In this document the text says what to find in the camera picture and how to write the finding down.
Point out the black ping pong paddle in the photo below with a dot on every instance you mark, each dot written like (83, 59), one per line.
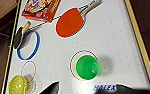
(18, 36)

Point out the yellow perforated plastic bowl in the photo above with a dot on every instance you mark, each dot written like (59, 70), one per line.
(17, 86)

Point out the wooden table metal legs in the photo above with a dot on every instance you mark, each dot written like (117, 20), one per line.
(1, 8)

